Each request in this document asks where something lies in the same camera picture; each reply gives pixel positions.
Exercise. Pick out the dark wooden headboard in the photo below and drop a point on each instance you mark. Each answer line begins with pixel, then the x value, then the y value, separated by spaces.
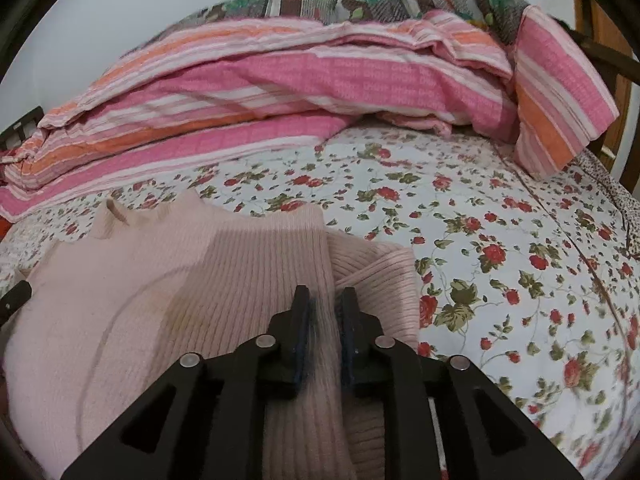
pixel 18 129

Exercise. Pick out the floral white bed sheet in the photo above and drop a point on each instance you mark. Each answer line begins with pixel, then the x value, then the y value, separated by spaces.
pixel 537 283

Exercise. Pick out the wooden footboard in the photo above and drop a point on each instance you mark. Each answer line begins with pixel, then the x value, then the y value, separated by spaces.
pixel 611 54

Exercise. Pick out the pink orange striped quilt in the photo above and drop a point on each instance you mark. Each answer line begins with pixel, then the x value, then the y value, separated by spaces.
pixel 232 87

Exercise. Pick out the pink knit sweater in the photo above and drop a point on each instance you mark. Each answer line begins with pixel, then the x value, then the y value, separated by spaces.
pixel 112 311

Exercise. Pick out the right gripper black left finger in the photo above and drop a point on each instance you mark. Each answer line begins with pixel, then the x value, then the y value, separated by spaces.
pixel 205 418

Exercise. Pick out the red pillow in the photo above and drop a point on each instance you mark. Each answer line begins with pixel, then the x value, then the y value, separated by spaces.
pixel 5 225

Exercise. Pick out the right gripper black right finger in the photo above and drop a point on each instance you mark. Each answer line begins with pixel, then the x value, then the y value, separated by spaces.
pixel 442 419

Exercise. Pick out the dark patterned blanket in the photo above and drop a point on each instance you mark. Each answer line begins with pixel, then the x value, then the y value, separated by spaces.
pixel 380 2

